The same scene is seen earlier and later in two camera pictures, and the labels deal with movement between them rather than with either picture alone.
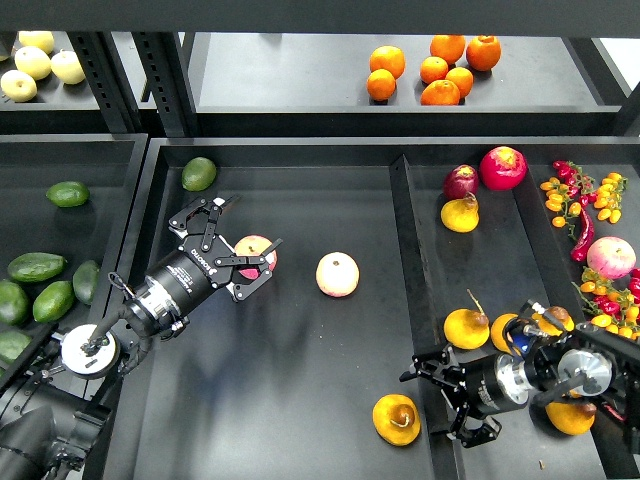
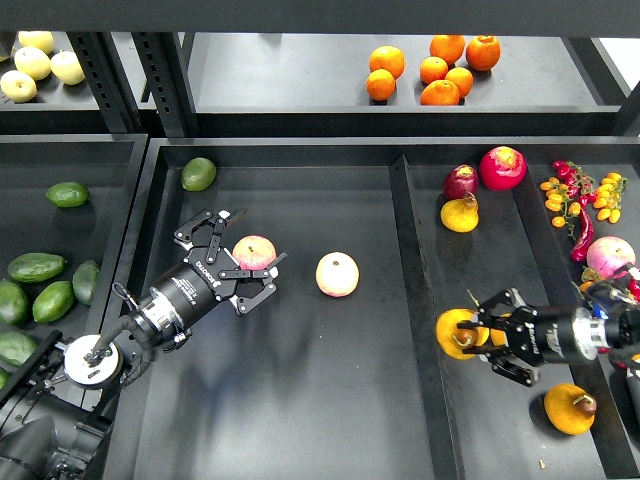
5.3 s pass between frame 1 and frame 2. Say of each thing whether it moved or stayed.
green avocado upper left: stayed
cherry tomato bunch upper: stayed
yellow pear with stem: moved
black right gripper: moved
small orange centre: stayed
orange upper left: stayed
